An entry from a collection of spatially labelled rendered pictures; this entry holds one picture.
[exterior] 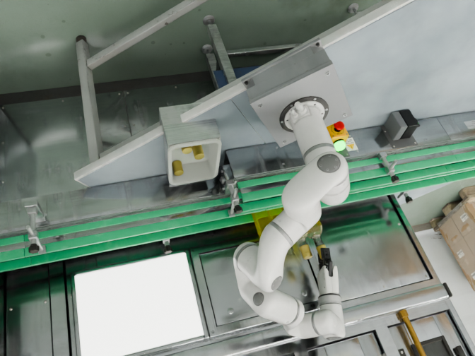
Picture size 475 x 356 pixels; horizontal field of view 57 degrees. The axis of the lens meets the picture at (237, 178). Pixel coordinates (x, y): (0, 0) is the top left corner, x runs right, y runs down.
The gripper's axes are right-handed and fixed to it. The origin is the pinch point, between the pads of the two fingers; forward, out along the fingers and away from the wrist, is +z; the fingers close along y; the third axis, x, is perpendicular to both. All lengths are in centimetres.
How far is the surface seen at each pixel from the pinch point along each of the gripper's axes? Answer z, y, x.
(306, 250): 1.3, 1.2, 6.5
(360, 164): 31.5, 13.1, -14.2
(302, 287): -7.5, -12.8, 5.8
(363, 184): 27.6, 5.7, -17.4
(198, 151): 26, 24, 46
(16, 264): -6, -2, 105
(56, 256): -2, -2, 93
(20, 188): 31, -14, 117
